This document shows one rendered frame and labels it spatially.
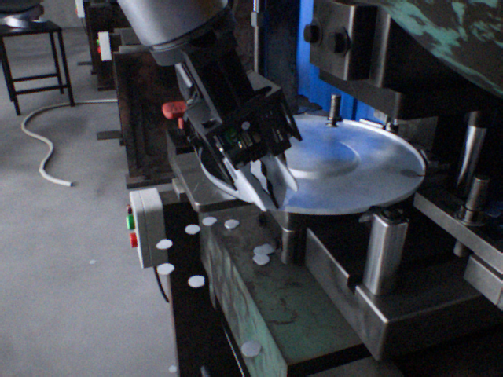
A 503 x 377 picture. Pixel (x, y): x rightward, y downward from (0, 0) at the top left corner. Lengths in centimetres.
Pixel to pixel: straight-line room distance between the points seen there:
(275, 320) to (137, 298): 106
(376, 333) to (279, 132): 24
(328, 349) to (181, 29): 36
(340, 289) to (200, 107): 28
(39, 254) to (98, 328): 49
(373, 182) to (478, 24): 38
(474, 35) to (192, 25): 20
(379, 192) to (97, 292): 124
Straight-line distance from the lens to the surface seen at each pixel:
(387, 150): 65
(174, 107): 86
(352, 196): 52
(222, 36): 33
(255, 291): 58
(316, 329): 54
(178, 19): 33
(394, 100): 53
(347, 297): 54
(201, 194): 51
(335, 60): 55
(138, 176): 225
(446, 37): 22
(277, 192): 47
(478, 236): 55
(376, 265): 49
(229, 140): 36
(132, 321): 150
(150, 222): 82
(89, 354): 144
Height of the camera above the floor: 103
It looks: 28 degrees down
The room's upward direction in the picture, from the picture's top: straight up
